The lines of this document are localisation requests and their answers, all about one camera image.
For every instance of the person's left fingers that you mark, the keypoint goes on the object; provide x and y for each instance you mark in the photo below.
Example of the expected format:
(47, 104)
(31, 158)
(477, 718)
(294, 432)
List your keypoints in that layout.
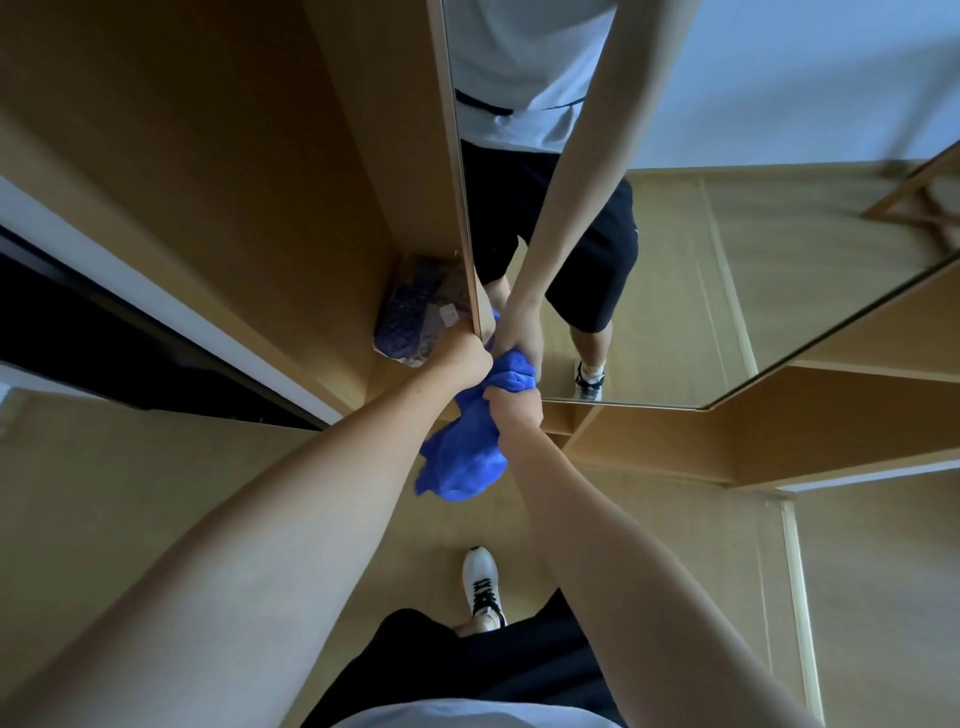
(475, 361)

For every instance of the person's left hand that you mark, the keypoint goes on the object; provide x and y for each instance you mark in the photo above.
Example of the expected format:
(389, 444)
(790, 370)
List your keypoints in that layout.
(456, 365)

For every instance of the clear bag with purple fabric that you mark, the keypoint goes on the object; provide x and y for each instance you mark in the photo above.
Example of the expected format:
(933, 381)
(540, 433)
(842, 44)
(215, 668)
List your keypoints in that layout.
(414, 311)

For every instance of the black shorts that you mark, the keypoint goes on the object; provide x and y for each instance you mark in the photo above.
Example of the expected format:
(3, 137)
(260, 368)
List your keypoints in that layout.
(450, 667)

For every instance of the person's right forearm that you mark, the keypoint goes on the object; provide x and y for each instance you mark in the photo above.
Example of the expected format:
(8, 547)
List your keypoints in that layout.
(622, 570)

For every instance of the wall mirror with thin frame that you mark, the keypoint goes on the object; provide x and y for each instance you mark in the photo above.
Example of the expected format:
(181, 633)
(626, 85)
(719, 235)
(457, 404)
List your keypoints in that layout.
(757, 247)

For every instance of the light wooden wardrobe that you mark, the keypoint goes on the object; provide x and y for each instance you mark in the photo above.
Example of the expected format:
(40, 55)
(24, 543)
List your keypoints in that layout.
(225, 150)

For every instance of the person's right hand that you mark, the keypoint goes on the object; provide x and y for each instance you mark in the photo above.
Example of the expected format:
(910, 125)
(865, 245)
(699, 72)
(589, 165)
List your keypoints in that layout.
(519, 414)

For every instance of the white trim strip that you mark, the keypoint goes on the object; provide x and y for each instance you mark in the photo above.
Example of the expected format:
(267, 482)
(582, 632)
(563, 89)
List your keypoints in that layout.
(801, 615)

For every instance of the white t-shirt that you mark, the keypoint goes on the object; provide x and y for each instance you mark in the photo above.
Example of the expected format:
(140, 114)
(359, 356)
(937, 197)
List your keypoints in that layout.
(465, 716)

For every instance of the white door frame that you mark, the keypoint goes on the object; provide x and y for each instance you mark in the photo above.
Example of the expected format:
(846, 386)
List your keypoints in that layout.
(150, 292)

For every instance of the person's left forearm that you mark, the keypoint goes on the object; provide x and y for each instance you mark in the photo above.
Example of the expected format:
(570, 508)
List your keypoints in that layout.
(247, 555)

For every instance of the blue cleaning cloth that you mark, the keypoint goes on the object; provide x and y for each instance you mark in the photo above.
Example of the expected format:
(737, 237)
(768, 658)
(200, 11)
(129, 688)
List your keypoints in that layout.
(463, 457)

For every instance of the white sneaker with black laces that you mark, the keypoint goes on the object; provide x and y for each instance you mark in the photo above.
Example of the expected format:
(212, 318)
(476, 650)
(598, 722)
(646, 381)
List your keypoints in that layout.
(481, 581)

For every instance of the person's right fingers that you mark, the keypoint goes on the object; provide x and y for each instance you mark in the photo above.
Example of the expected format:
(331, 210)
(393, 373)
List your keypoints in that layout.
(510, 393)

